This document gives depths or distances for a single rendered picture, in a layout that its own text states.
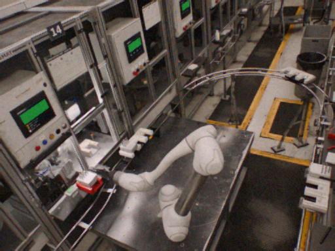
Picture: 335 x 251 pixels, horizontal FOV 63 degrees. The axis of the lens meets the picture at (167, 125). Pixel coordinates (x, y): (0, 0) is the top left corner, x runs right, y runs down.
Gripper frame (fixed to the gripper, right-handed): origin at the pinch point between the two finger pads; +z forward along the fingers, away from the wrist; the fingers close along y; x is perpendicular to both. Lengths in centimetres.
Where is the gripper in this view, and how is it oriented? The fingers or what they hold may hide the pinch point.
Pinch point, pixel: (93, 168)
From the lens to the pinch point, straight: 202.5
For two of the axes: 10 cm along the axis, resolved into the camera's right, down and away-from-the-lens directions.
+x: -4.7, 5.8, -6.6
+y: -1.4, -7.9, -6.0
